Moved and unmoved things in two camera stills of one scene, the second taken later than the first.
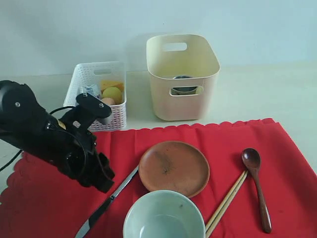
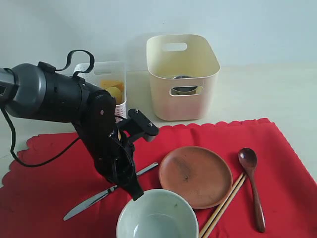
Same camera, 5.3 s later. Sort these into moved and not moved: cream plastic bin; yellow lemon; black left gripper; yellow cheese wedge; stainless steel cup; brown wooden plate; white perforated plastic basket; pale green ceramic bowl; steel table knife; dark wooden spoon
Moved: black left gripper; steel table knife; dark wooden spoon; brown wooden plate
Not moved: cream plastic bin; pale green ceramic bowl; yellow lemon; stainless steel cup; white perforated plastic basket; yellow cheese wedge
